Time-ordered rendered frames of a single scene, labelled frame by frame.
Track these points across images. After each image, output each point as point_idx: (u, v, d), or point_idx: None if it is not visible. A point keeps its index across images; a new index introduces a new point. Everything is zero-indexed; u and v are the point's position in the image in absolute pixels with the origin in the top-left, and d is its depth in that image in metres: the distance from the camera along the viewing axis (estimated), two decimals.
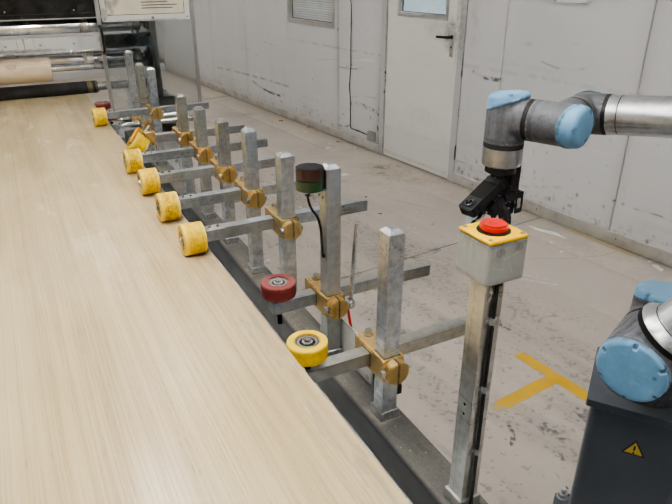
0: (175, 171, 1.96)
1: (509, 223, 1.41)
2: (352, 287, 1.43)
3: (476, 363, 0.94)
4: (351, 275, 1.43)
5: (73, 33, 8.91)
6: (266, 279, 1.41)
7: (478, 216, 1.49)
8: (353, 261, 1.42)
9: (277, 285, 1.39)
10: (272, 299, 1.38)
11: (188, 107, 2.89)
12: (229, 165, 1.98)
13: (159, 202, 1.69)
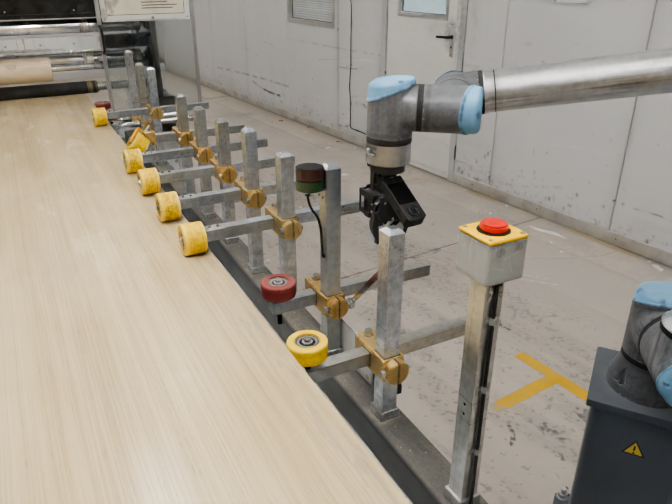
0: (175, 171, 1.96)
1: (406, 227, 1.30)
2: (359, 297, 1.40)
3: (476, 363, 0.94)
4: (363, 288, 1.39)
5: (73, 33, 8.91)
6: (266, 279, 1.41)
7: None
8: (372, 282, 1.36)
9: (277, 285, 1.39)
10: (272, 299, 1.38)
11: (188, 107, 2.89)
12: (229, 165, 1.98)
13: (159, 202, 1.69)
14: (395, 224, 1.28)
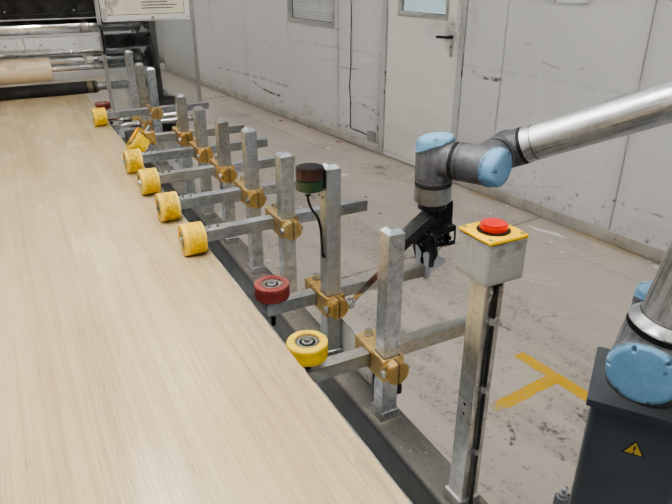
0: (175, 171, 1.96)
1: (433, 261, 1.54)
2: (359, 297, 1.40)
3: (476, 363, 0.94)
4: (363, 288, 1.39)
5: (73, 33, 8.91)
6: (260, 280, 1.40)
7: (422, 251, 1.58)
8: (372, 282, 1.36)
9: (270, 287, 1.38)
10: (265, 301, 1.37)
11: (188, 107, 2.89)
12: (229, 165, 1.98)
13: (159, 202, 1.69)
14: (426, 251, 1.56)
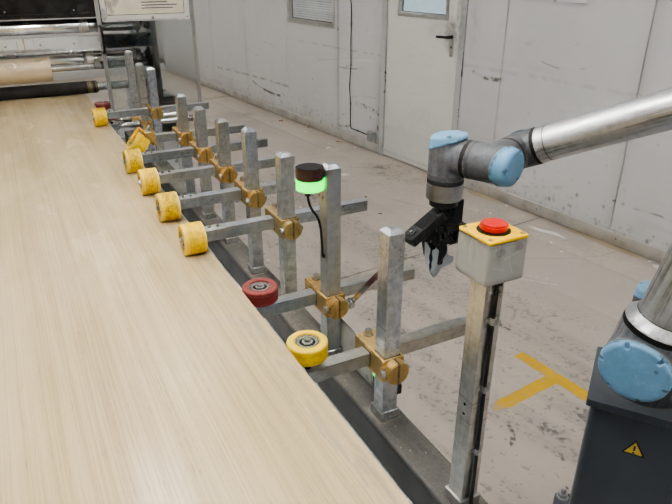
0: (175, 171, 1.96)
1: (442, 258, 1.56)
2: (359, 297, 1.40)
3: (476, 363, 0.94)
4: (363, 288, 1.39)
5: (73, 33, 8.91)
6: (248, 283, 1.39)
7: (431, 248, 1.59)
8: (372, 282, 1.36)
9: (259, 289, 1.37)
10: (253, 304, 1.36)
11: (188, 107, 2.89)
12: (229, 165, 1.98)
13: (159, 202, 1.69)
14: (435, 249, 1.57)
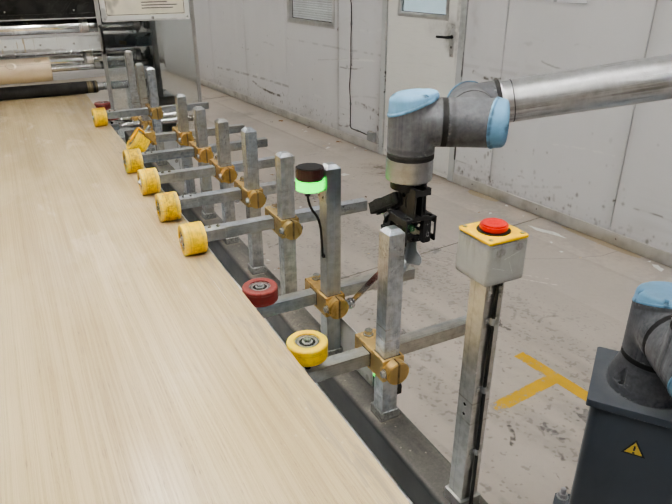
0: (175, 171, 1.96)
1: None
2: (359, 297, 1.40)
3: (476, 363, 0.94)
4: (363, 288, 1.39)
5: (73, 33, 8.91)
6: (248, 283, 1.39)
7: None
8: (372, 282, 1.36)
9: (259, 289, 1.37)
10: (253, 304, 1.36)
11: (188, 107, 2.89)
12: (229, 165, 1.98)
13: (159, 202, 1.69)
14: None
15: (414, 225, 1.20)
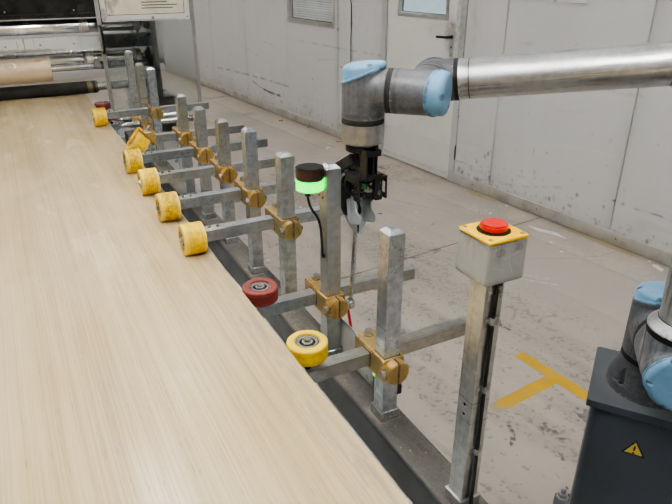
0: (175, 171, 1.96)
1: (340, 205, 1.38)
2: (352, 287, 1.43)
3: (476, 363, 0.94)
4: (351, 275, 1.43)
5: (73, 33, 8.91)
6: (248, 283, 1.39)
7: None
8: (353, 261, 1.43)
9: (259, 289, 1.37)
10: (253, 304, 1.36)
11: (188, 107, 2.89)
12: (229, 165, 1.98)
13: (159, 202, 1.69)
14: (351, 197, 1.39)
15: (367, 184, 1.32)
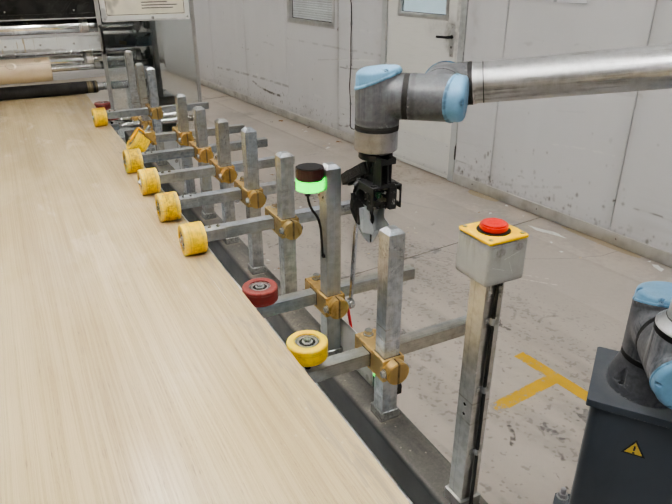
0: (175, 171, 1.96)
1: (352, 214, 1.33)
2: (352, 287, 1.43)
3: (476, 363, 0.94)
4: (351, 275, 1.43)
5: (73, 33, 8.91)
6: (248, 283, 1.39)
7: None
8: (353, 261, 1.43)
9: (259, 289, 1.37)
10: (253, 304, 1.36)
11: (188, 107, 2.89)
12: (229, 165, 1.98)
13: (159, 202, 1.69)
14: (364, 206, 1.34)
15: (381, 193, 1.28)
